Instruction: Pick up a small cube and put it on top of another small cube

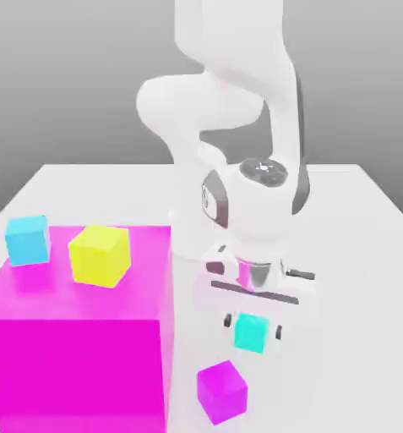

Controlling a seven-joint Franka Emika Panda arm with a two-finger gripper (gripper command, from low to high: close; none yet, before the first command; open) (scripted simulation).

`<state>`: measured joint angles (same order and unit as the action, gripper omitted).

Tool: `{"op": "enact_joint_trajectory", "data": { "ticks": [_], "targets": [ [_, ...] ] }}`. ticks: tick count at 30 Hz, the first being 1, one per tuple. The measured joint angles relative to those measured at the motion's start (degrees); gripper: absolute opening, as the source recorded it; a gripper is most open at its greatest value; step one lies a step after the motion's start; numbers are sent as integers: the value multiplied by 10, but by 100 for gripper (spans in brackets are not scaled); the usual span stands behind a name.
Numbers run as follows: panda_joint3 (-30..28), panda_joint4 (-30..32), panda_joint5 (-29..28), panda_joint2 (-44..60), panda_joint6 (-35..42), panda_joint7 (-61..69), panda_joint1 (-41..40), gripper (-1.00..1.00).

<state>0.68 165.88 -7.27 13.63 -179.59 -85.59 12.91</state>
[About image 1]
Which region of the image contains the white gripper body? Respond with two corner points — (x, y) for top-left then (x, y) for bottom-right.
(195, 269), (319, 323)

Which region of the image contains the small turquoise cube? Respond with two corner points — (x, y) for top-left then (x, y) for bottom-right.
(233, 312), (270, 355)

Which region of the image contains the small magenta cube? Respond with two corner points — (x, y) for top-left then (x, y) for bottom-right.
(196, 359), (249, 426)

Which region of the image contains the small yellow cube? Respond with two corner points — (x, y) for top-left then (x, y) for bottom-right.
(68, 224), (133, 289)

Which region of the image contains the small blue cube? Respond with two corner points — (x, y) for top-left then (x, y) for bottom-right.
(4, 214), (52, 267)

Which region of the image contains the large magenta box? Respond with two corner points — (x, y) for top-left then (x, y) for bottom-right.
(0, 224), (174, 433)

